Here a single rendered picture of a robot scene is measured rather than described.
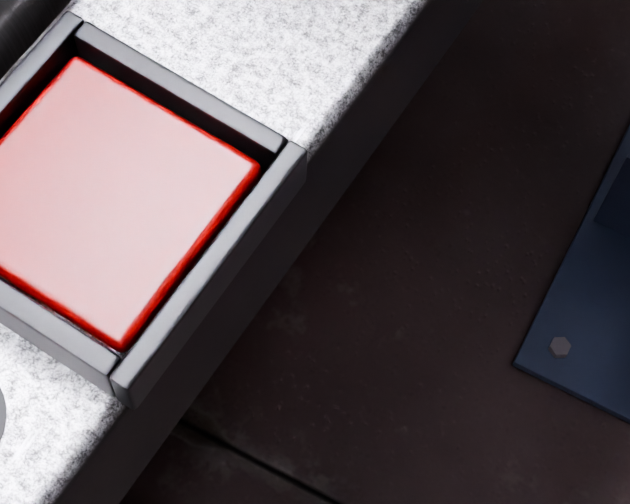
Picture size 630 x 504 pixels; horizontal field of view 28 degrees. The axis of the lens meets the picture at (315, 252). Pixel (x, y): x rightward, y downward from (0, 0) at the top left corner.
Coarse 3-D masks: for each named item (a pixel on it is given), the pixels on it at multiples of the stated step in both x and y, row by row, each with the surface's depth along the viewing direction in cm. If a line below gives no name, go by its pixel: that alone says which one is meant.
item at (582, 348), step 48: (624, 144) 138; (624, 192) 126; (576, 240) 133; (624, 240) 133; (576, 288) 130; (624, 288) 131; (528, 336) 128; (576, 336) 128; (624, 336) 128; (576, 384) 126; (624, 384) 126
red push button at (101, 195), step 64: (64, 128) 32; (128, 128) 32; (192, 128) 32; (0, 192) 31; (64, 192) 31; (128, 192) 31; (192, 192) 31; (0, 256) 30; (64, 256) 30; (128, 256) 30; (192, 256) 30; (128, 320) 30
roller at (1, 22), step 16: (0, 0) 35; (16, 0) 35; (32, 0) 36; (48, 0) 36; (64, 0) 37; (0, 16) 35; (16, 16) 35; (32, 16) 36; (48, 16) 37; (0, 32) 35; (16, 32) 36; (32, 32) 36; (0, 48) 35; (16, 48) 36; (0, 64) 36
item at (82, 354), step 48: (48, 48) 32; (96, 48) 32; (0, 96) 32; (192, 96) 32; (240, 144) 32; (288, 144) 31; (288, 192) 32; (240, 240) 30; (0, 288) 30; (192, 288) 30; (48, 336) 29; (144, 336) 29; (96, 384) 30; (144, 384) 30
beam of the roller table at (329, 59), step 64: (128, 0) 35; (192, 0) 35; (256, 0) 35; (320, 0) 35; (384, 0) 35; (448, 0) 38; (192, 64) 34; (256, 64) 34; (320, 64) 34; (384, 64) 35; (320, 128) 34; (384, 128) 39; (320, 192) 36; (256, 256) 34; (0, 384) 30; (64, 384) 30; (192, 384) 35; (0, 448) 30; (64, 448) 30; (128, 448) 33
